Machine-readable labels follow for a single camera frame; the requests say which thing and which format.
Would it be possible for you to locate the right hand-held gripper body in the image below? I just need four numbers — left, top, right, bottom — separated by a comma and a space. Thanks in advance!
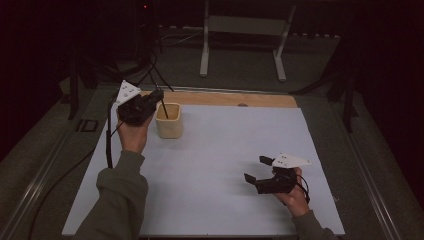
254, 152, 313, 195

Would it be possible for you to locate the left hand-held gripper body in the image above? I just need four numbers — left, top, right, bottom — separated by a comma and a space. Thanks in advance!
114, 79, 158, 127

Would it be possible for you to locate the thin black pen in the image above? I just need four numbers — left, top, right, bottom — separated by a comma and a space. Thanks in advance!
160, 97, 170, 120

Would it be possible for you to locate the beige square cup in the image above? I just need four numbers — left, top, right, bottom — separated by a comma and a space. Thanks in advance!
154, 102, 185, 140

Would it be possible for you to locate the person's left hand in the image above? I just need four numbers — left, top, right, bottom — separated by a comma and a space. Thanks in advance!
116, 111, 155, 155

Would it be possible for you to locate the person's right hand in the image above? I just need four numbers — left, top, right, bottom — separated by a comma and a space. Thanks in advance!
273, 167, 312, 218

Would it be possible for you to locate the black tripod stand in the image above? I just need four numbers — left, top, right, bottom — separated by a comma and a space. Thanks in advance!
131, 39, 175, 94

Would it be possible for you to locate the white table mat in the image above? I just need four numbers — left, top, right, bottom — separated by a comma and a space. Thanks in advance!
61, 103, 346, 237

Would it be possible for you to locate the dark metal stand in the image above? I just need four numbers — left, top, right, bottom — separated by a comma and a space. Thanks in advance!
289, 34, 360, 134

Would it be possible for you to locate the white metal stand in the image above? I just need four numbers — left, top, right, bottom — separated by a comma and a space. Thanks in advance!
198, 0, 298, 83

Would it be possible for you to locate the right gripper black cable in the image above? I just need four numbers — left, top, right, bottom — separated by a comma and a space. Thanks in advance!
294, 173, 311, 205

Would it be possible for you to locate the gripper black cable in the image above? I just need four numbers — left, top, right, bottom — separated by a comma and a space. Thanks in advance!
27, 95, 126, 240
294, 173, 311, 205

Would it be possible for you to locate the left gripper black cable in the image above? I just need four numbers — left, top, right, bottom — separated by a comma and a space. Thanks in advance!
27, 95, 126, 240

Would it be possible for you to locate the black rectangular floor frame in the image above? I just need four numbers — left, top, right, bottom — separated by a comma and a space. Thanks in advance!
75, 118, 100, 134

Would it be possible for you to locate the metal floor rail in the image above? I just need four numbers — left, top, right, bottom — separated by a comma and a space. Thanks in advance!
0, 123, 79, 240
333, 99, 403, 240

